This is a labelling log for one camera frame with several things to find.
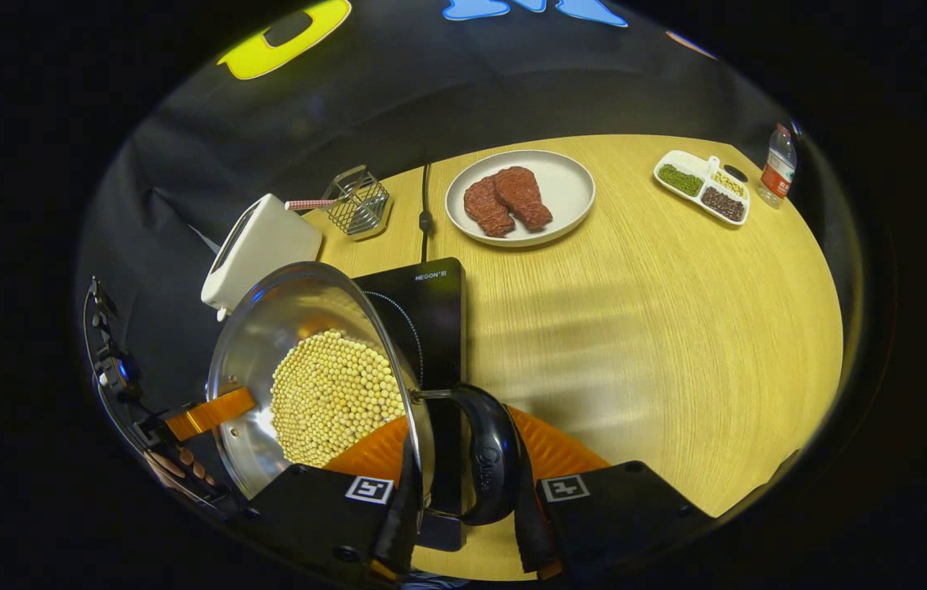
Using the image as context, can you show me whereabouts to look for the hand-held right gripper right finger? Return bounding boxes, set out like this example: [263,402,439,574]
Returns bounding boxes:
[508,407,718,579]

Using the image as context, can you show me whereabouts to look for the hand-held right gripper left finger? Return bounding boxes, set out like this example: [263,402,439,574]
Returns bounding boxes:
[238,414,425,583]

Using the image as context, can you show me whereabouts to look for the stainless steel pot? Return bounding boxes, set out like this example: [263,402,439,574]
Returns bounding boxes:
[206,261,523,527]

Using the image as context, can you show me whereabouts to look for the black induction cooktop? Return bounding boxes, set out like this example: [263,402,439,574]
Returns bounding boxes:
[352,257,466,552]

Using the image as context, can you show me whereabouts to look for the pile of soybeans in pot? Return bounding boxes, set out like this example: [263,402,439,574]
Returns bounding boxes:
[270,329,407,468]

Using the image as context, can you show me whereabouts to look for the white toaster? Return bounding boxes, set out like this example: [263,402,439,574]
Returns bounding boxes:
[201,193,323,322]

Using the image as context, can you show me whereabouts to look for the raw meat steak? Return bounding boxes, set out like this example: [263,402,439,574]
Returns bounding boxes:
[493,166,553,231]
[464,175,516,238]

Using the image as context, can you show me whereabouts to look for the round white plate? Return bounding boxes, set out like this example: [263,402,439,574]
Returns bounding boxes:
[445,149,597,248]

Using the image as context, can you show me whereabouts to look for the heap of dark red beans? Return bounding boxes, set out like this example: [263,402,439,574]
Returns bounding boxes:
[701,187,747,222]

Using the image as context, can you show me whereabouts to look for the heap of green mung beans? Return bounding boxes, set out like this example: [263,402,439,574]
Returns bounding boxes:
[658,164,703,197]

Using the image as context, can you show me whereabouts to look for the white divided dish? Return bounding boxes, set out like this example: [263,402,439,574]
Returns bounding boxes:
[653,150,751,226]

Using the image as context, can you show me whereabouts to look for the clear plastic water bottle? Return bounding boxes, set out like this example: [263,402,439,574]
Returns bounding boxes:
[757,123,797,208]

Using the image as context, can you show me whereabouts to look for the metal wire basket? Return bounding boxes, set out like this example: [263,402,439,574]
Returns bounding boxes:
[322,165,391,238]

